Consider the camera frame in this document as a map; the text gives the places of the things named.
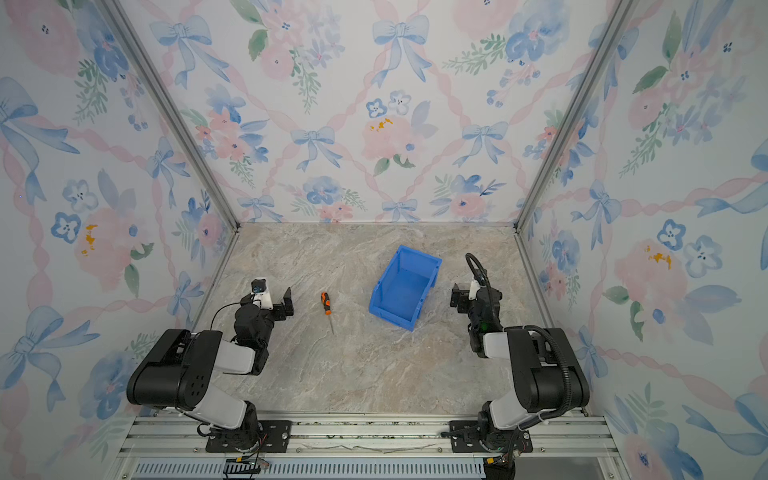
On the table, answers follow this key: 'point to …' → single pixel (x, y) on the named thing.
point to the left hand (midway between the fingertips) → (274, 287)
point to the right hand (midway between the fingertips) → (472, 283)
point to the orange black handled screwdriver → (326, 301)
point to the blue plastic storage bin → (404, 286)
